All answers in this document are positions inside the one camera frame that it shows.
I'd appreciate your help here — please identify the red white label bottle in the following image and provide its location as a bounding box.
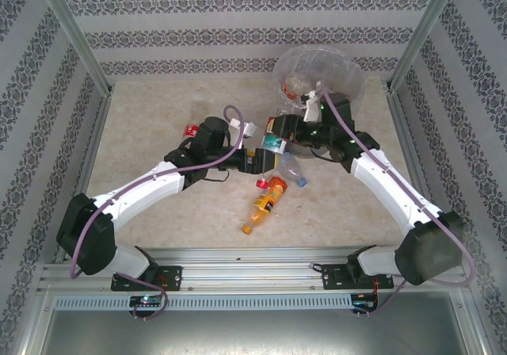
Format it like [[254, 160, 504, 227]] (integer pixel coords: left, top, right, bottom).
[[256, 116, 289, 189]]

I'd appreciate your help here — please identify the clear bottle colourful blue label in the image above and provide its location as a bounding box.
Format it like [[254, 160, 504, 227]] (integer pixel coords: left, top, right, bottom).
[[276, 151, 311, 189]]

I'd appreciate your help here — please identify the clear plastic trash bin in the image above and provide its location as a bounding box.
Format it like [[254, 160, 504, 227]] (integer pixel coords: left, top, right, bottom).
[[273, 45, 366, 160]]

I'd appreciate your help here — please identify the clear plastic bin liner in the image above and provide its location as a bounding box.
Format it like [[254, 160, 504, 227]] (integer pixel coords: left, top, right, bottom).
[[273, 45, 366, 114]]

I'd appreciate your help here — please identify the orange juice bottle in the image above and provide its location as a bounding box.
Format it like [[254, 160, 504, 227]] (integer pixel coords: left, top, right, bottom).
[[241, 175, 289, 236]]

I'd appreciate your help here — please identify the small circuit board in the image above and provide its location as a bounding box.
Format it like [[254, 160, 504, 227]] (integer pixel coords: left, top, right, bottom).
[[129, 294, 166, 309], [351, 292, 380, 312]]

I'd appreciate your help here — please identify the grey metal panel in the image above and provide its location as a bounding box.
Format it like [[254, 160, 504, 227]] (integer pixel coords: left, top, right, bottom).
[[37, 291, 490, 355]]

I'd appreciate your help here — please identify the thin black cable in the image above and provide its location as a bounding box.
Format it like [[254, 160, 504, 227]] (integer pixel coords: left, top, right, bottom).
[[311, 147, 337, 162], [204, 167, 234, 185]]

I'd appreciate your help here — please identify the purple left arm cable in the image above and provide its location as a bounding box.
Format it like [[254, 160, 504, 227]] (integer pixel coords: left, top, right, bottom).
[[69, 105, 246, 321]]

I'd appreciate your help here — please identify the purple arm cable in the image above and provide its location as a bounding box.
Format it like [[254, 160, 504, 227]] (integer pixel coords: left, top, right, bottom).
[[315, 80, 478, 320], [69, 105, 246, 321]]

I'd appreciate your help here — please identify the aluminium side rail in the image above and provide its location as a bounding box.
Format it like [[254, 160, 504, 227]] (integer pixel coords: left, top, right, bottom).
[[386, 85, 452, 261], [51, 91, 116, 265]]

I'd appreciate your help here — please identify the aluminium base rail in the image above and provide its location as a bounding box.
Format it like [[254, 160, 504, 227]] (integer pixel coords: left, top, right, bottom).
[[37, 246, 472, 292]]

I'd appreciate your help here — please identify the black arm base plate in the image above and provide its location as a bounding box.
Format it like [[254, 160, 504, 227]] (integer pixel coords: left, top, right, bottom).
[[319, 262, 394, 292], [110, 265, 184, 292]]

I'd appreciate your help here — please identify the slotted grey cable duct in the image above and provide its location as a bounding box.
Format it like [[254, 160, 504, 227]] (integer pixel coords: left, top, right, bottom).
[[53, 293, 353, 312]]

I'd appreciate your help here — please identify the aluminium frame post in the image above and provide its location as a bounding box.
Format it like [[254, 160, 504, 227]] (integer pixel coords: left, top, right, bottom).
[[33, 0, 114, 97], [387, 0, 464, 90]]

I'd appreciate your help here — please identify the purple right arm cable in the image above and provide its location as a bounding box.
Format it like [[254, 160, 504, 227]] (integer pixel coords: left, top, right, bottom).
[[315, 80, 478, 320]]

